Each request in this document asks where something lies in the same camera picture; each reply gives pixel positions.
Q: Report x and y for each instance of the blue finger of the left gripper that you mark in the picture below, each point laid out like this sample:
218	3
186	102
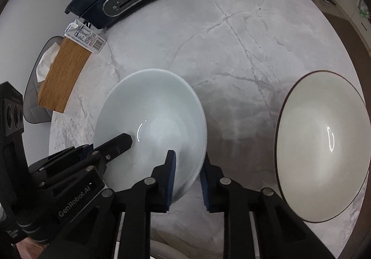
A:
114	147

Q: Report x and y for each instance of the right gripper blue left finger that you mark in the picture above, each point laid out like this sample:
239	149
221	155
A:
153	194

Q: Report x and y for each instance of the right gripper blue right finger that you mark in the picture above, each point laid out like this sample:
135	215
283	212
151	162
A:
251	226

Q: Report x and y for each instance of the medium white bowl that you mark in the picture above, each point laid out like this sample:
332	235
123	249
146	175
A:
161	112

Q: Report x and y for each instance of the floral cream bowl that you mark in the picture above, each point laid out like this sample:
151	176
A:
322	146

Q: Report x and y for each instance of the grey quilted chair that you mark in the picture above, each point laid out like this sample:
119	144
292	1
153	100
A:
32	112

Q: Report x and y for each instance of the wooden tissue box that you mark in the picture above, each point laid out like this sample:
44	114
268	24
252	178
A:
55	91

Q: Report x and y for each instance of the small milk carton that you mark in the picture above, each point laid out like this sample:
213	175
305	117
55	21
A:
84	36

